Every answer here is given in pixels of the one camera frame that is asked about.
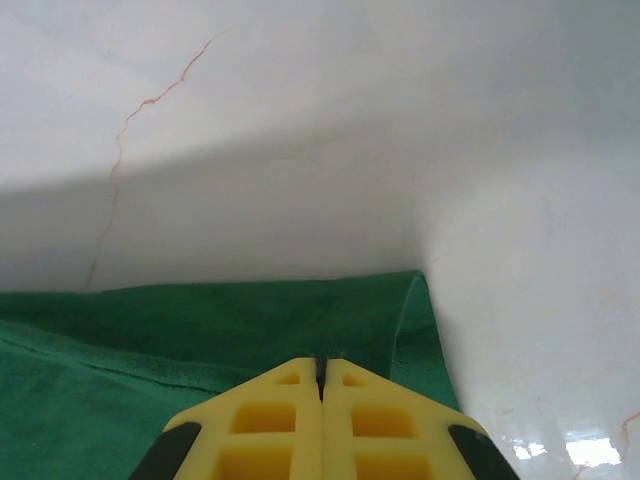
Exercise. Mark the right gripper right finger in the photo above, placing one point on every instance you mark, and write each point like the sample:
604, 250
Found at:
390, 430

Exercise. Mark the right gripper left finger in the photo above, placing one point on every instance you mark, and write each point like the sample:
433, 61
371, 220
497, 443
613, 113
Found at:
260, 430

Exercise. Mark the green t-shirt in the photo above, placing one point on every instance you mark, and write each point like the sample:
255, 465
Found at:
150, 340

